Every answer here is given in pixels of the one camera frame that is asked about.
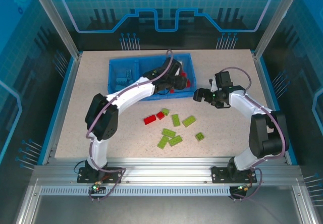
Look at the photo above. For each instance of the long green lego brick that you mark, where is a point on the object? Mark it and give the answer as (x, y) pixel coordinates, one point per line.
(175, 140)
(168, 133)
(163, 142)
(175, 120)
(189, 121)

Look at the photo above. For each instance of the square green lego brick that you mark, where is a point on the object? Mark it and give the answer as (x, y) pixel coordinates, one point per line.
(165, 111)
(199, 136)

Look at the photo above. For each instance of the blue lego brick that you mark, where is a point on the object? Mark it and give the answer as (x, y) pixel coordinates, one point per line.
(128, 73)
(123, 80)
(118, 86)

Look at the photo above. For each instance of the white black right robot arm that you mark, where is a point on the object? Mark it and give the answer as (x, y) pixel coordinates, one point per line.
(248, 105)

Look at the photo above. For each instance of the blue printed gear panel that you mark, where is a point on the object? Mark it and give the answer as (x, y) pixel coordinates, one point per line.
(161, 7)

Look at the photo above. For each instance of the blue printed side panel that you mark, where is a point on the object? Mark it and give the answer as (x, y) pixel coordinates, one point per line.
(302, 70)
(20, 70)

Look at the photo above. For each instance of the small connector board with LED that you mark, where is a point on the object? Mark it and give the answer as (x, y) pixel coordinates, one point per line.
(95, 187)
(241, 188)

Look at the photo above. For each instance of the grey metal panel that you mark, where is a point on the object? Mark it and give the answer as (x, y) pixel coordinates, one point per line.
(164, 211)

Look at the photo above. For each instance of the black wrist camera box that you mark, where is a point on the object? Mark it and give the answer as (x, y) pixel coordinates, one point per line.
(172, 68)
(223, 80)

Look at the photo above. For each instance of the aluminium side rail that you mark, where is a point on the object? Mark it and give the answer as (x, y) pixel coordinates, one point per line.
(265, 82)
(63, 108)

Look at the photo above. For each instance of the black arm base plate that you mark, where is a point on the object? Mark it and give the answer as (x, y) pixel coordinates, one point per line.
(219, 174)
(113, 176)

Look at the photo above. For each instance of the aluminium frame rail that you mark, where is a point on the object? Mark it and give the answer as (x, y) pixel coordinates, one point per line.
(164, 168)

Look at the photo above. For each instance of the aluminium frame post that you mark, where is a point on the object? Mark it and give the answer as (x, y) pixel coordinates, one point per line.
(272, 19)
(56, 19)

